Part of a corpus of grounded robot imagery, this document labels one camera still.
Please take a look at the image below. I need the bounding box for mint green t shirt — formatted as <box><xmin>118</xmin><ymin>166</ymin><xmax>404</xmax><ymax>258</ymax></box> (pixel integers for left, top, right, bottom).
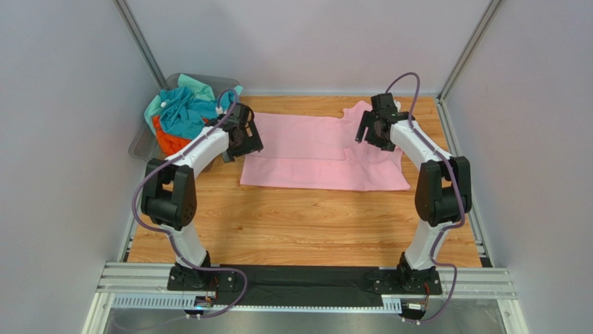
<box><xmin>144</xmin><ymin>73</ymin><xmax>243</xmax><ymax>140</ymax></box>

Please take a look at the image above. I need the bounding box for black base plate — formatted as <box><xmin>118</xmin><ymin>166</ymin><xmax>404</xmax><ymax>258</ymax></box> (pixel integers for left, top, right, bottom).
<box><xmin>166</xmin><ymin>264</ymin><xmax>443</xmax><ymax>308</ymax></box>

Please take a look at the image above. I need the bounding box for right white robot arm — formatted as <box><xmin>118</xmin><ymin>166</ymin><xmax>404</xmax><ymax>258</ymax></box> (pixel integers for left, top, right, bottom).
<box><xmin>356</xmin><ymin>93</ymin><xmax>472</xmax><ymax>276</ymax></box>

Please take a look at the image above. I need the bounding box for orange t shirt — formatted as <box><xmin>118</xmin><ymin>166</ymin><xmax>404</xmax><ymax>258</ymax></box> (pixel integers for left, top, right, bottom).
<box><xmin>152</xmin><ymin>116</ymin><xmax>207</xmax><ymax>156</ymax></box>

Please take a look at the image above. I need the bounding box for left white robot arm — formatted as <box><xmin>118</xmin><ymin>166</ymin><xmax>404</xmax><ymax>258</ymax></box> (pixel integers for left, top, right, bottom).
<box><xmin>133</xmin><ymin>103</ymin><xmax>264</xmax><ymax>274</ymax></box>

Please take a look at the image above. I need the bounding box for pink t shirt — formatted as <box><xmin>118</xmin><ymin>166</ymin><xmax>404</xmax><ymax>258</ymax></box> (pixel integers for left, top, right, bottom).
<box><xmin>240</xmin><ymin>100</ymin><xmax>411</xmax><ymax>191</ymax></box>

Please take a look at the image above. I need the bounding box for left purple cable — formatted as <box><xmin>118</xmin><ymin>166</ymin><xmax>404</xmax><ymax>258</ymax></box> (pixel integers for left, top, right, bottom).
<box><xmin>131</xmin><ymin>88</ymin><xmax>248</xmax><ymax>319</ymax></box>

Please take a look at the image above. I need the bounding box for grey plastic bin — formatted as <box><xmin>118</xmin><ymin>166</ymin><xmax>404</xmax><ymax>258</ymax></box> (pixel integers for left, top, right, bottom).
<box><xmin>128</xmin><ymin>74</ymin><xmax>239</xmax><ymax>162</ymax></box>

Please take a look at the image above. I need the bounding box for teal blue t shirt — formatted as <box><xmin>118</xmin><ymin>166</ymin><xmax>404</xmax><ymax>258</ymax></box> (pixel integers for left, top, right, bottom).
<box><xmin>157</xmin><ymin>85</ymin><xmax>243</xmax><ymax>127</ymax></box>

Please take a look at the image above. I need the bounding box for aluminium frame rail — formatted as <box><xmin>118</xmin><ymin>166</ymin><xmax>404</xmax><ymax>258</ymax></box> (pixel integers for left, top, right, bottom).
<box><xmin>83</xmin><ymin>262</ymin><xmax>529</xmax><ymax>333</ymax></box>

